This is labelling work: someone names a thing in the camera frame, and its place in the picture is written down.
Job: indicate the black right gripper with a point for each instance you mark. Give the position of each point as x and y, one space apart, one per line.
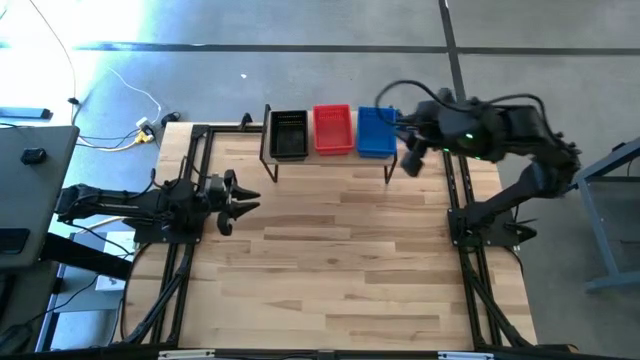
430 125

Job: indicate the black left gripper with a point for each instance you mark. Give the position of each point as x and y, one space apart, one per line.
226 202

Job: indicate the blue slotted plastic basket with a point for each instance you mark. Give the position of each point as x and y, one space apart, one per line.
377 156
375 132

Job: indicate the black slotted plastic basket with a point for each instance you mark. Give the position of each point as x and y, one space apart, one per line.
289 158
289 142

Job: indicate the red slotted plastic basket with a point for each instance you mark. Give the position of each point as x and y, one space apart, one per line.
334 152
332 130

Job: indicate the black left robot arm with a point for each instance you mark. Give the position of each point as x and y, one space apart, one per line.
115 202

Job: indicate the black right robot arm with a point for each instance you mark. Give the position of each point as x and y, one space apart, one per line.
545 180

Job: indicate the wooden shelf with black legs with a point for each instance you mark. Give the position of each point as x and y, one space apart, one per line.
332 160

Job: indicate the black plug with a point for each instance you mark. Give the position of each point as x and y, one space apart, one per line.
170 118

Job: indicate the yellow plug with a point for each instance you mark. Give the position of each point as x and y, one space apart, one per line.
145 137

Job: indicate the white power strip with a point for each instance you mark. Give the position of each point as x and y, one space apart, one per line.
144 123

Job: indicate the white label plate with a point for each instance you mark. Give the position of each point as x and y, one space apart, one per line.
465 355
187 354

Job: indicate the black desk leg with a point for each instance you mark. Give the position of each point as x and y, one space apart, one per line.
85 256

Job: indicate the grey desk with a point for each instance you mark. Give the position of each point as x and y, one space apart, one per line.
40 200

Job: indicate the grey-blue metal cart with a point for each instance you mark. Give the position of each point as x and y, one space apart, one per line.
600 225

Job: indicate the small black device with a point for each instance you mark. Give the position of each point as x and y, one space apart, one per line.
33 156

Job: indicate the black flat device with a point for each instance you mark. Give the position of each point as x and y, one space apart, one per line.
12 241

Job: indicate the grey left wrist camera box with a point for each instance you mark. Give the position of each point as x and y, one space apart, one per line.
215 183

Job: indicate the black metal rail frame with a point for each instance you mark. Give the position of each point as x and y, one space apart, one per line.
230 128
470 260

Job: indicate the black front frame beam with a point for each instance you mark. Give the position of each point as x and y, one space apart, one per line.
300 356

